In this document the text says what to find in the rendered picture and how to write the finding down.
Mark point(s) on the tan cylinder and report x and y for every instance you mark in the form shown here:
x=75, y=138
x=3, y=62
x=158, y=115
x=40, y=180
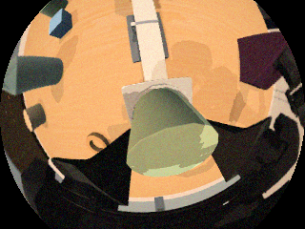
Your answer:
x=35, y=116

